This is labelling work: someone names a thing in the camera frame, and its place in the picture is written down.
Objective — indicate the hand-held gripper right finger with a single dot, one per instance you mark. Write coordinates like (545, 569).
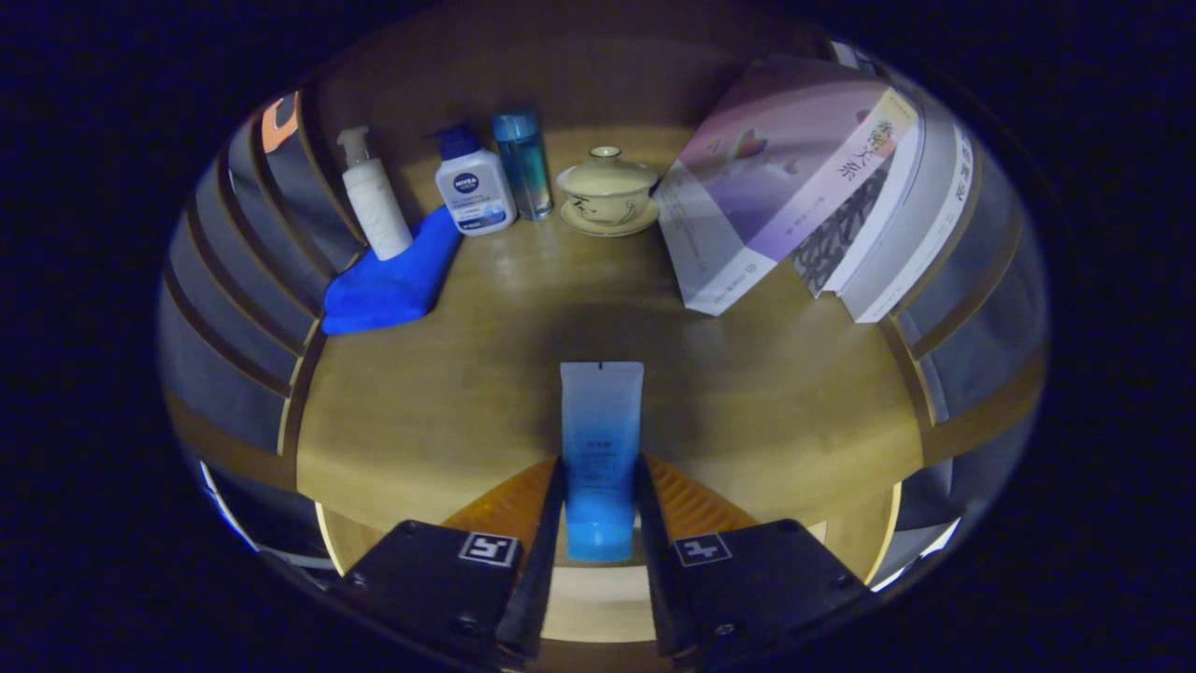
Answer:
(662, 579)

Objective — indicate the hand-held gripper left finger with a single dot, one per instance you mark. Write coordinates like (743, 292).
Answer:
(537, 579)

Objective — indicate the blue gradient tube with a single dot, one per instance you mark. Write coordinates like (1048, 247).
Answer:
(601, 421)

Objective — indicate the wooden countertop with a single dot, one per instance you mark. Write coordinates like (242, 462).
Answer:
(467, 393)

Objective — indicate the wooden cabinet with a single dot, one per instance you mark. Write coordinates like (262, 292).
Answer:
(579, 65)

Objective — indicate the blue folded cloth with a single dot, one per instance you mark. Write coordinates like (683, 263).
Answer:
(392, 280)

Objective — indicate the beige lidded teacup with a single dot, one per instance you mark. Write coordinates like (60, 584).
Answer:
(607, 192)

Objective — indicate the white bottle with blue cap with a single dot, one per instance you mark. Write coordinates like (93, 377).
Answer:
(475, 192)

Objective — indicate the white pump bottle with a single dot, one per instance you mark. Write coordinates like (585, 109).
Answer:
(378, 210)

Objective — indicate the teal slim bottle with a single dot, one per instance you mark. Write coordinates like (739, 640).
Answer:
(525, 168)

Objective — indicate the purple cover book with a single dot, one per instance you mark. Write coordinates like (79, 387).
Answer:
(775, 168)

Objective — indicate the white thick book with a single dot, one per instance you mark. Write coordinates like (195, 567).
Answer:
(920, 234)

